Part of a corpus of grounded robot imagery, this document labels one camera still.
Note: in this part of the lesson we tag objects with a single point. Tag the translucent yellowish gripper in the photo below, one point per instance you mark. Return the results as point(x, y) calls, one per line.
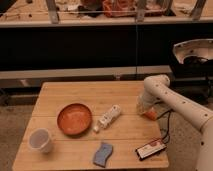
point(143, 106)

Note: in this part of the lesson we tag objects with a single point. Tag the orange pepper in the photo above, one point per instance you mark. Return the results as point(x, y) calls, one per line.
point(151, 114)

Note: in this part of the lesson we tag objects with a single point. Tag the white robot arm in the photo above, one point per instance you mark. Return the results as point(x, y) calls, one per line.
point(201, 118)

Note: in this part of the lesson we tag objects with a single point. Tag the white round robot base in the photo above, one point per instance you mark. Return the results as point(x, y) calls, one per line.
point(196, 47)

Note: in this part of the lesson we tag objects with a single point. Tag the orange ceramic bowl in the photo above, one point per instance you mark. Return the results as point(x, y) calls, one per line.
point(74, 119)

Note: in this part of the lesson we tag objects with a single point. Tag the white remote controller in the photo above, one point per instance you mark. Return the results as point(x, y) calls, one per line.
point(107, 118)

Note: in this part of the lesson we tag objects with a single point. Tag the black and white electronic box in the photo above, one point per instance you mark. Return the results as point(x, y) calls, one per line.
point(150, 149)

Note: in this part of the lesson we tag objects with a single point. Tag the blue sponge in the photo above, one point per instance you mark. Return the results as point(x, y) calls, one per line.
point(102, 154)

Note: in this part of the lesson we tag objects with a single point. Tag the wooden table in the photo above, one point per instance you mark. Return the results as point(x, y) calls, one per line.
point(127, 133)

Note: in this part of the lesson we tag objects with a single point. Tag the orange crate in background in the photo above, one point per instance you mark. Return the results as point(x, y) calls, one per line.
point(118, 8)

